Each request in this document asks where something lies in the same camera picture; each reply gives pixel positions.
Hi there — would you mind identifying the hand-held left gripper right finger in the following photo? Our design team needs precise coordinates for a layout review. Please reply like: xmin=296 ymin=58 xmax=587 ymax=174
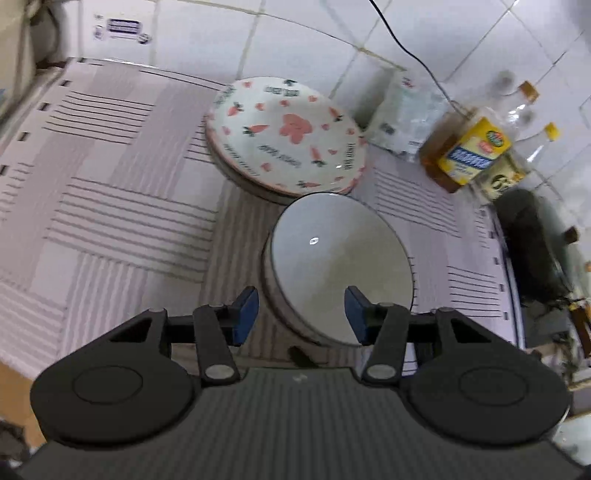
xmin=344 ymin=285 xmax=492 ymax=387

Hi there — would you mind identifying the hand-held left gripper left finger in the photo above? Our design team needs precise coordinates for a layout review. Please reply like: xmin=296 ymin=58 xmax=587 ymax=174
xmin=108 ymin=285 xmax=259 ymax=386

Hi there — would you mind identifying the white bowl with black rim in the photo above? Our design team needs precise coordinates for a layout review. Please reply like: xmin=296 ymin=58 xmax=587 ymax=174
xmin=261 ymin=231 xmax=361 ymax=348

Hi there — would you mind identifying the plain white bowl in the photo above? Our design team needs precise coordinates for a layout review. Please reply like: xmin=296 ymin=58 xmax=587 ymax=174
xmin=270 ymin=193 xmax=414 ymax=347

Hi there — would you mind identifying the carrot print white plate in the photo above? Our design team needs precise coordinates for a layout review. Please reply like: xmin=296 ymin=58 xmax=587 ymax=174
xmin=205 ymin=76 xmax=369 ymax=197
xmin=205 ymin=124 xmax=368 ymax=198

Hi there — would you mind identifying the striped table cloth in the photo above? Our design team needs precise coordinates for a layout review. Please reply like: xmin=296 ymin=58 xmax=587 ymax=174
xmin=0 ymin=58 xmax=527 ymax=384

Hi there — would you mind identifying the yellow label oil bottle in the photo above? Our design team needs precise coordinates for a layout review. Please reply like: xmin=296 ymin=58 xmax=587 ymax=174
xmin=419 ymin=105 xmax=513 ymax=193

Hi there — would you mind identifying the clear bottle with yellow cap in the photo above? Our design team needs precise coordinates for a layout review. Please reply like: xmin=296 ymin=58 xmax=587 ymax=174
xmin=471 ymin=122 xmax=561 ymax=204

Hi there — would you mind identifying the white plastic bag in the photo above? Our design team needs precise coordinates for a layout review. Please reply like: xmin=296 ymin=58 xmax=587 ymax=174
xmin=367 ymin=71 xmax=451 ymax=160

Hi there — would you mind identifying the clear bottle with orange cap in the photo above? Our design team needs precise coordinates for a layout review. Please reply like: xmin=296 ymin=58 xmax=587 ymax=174
xmin=501 ymin=80 xmax=541 ymax=139

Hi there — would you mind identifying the white kitchen appliance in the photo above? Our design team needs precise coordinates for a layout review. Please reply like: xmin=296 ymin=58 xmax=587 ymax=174
xmin=0 ymin=0 xmax=63 ymax=125

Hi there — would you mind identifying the black cable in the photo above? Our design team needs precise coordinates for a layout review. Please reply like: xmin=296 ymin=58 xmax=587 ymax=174
xmin=368 ymin=0 xmax=467 ymax=116

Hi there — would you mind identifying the wall sticker label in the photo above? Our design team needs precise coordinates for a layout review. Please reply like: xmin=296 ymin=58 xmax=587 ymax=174
xmin=92 ymin=14 xmax=153 ymax=47

